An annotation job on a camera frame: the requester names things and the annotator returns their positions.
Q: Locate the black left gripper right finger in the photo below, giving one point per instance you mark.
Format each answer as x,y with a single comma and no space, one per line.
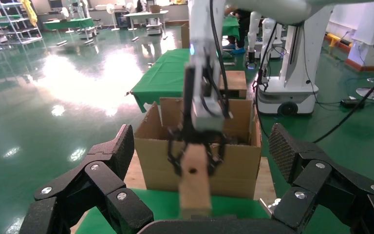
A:
319,187

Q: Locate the plain small cardboard box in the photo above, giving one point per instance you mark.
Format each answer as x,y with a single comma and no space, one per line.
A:
155,9

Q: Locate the yellow floor barrier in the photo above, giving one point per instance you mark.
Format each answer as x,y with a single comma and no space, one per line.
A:
333,39

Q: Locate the white metal shelf rack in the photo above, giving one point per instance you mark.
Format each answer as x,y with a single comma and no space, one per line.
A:
29,41

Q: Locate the white wheeled robot body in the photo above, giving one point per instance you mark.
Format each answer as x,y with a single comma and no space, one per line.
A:
296,93

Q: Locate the white table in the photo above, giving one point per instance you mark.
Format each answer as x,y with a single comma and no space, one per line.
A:
145,14

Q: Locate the green cloth covered table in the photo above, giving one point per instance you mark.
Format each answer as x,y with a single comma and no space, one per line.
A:
231,29
69,24

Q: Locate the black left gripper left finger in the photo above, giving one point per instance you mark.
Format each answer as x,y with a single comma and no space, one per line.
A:
109,181

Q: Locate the white standing fan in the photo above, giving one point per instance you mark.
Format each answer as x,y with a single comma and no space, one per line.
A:
110,8
65,13

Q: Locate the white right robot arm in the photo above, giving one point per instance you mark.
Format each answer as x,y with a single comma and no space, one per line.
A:
203,25

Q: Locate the person in dark clothes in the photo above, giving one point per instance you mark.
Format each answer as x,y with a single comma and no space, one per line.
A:
243,25

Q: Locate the brown wooden crate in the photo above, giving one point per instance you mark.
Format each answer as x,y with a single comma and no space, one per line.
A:
237,82

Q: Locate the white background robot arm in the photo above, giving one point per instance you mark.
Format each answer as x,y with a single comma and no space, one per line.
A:
254,32
271,32

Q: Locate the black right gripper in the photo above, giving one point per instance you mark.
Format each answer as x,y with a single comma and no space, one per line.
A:
189,106

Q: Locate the small white cart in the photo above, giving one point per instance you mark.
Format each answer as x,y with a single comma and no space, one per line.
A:
154,27

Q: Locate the cardboard box with round hole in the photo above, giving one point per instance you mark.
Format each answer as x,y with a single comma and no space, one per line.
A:
195,190

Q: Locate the upright brown cardboard sheet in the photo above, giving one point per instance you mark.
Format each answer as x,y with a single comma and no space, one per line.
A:
185,35

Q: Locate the large open brown carton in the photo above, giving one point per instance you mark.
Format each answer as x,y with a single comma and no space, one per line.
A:
154,168

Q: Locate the yellow hanging garment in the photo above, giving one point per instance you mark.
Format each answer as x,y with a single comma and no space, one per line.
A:
30,13

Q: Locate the black power adapter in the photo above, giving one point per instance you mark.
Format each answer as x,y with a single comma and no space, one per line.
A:
351,103

